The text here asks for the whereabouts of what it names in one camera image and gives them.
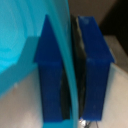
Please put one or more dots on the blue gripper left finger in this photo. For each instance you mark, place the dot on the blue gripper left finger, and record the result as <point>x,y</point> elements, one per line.
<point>50,76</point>

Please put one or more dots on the blue plastic bowl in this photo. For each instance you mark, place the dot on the blue plastic bowl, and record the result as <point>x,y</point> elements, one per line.
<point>20,33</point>

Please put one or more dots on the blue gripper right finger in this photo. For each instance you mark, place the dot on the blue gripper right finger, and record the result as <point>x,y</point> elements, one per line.
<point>96,73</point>

